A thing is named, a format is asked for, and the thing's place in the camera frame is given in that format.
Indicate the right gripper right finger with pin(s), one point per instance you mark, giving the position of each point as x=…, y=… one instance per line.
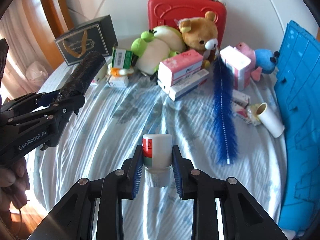
x=221, y=207

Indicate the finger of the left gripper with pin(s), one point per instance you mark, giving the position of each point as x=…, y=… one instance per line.
x=65, y=107
x=45, y=99

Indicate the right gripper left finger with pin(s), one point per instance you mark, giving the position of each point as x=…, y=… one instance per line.
x=96, y=203

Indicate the black umbrella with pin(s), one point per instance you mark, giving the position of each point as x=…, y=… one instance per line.
x=82, y=76

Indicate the white pill bottle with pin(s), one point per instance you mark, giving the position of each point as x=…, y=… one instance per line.
x=157, y=159

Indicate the person left hand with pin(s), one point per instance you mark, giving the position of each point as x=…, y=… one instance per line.
x=16, y=175

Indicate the white plastic bag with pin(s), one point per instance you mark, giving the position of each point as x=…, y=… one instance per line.
x=36, y=74

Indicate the bed sheet striped blue white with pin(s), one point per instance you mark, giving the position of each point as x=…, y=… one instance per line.
x=111, y=124

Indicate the small white grey box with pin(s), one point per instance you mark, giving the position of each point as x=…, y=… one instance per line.
x=118, y=81

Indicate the green medicine box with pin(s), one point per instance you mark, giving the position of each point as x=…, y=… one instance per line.
x=121, y=58

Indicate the black gift box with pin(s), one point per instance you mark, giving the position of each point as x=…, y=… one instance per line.
x=94, y=35

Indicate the white paper tube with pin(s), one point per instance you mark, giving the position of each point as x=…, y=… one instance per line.
x=269, y=119

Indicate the green frog plush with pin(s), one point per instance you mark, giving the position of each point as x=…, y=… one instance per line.
x=154, y=46

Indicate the yellow foil sachet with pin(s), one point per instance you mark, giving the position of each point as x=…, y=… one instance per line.
x=252, y=114

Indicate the long white blue medicine box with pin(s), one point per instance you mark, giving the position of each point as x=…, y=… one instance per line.
x=187, y=85

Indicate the red white small box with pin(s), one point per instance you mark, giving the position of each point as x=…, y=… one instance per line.
x=240, y=113

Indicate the small white medicine box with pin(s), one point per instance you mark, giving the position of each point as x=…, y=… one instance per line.
x=240, y=98

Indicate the red hard-shell case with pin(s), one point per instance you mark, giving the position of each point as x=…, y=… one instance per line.
x=167, y=12

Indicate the blue plastic crate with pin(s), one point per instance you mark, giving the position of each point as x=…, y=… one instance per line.
x=297, y=91

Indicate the blue bottle brush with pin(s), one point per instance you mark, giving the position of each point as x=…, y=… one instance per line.
x=223, y=127

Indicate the brown teddy bear plush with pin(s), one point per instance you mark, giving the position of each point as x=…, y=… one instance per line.
x=200, y=34

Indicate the pink white tissue box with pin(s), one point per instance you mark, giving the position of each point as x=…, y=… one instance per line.
x=239, y=64

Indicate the pink pig plush blue shirt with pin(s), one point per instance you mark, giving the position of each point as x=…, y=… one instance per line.
x=263, y=61

